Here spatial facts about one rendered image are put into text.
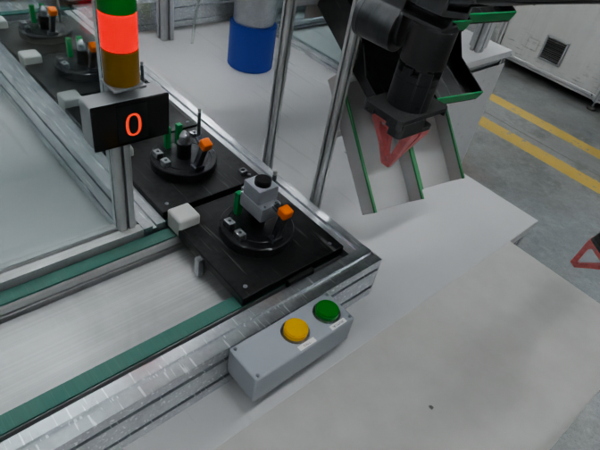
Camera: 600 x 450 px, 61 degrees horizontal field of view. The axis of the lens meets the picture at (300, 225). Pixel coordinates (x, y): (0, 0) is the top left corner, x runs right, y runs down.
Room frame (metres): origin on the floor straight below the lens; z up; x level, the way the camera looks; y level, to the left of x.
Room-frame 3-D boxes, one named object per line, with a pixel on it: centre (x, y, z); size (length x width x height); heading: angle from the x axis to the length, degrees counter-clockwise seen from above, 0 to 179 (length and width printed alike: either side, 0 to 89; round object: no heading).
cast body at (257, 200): (0.73, 0.09, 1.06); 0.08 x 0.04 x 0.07; 49
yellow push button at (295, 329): (0.52, -0.03, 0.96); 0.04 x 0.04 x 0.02
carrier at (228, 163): (0.90, 0.27, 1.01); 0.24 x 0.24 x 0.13; 49
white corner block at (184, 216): (0.72, 0.22, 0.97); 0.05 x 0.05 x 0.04; 49
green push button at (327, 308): (0.58, -0.07, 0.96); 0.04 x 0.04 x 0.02
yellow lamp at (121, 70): (0.66, 0.29, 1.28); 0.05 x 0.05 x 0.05
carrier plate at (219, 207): (0.73, 0.08, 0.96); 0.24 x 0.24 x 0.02; 49
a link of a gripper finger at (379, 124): (0.64, -0.11, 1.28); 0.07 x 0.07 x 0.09; 49
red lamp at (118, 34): (0.66, 0.29, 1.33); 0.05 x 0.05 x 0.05
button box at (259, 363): (0.52, -0.03, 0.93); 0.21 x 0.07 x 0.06; 139
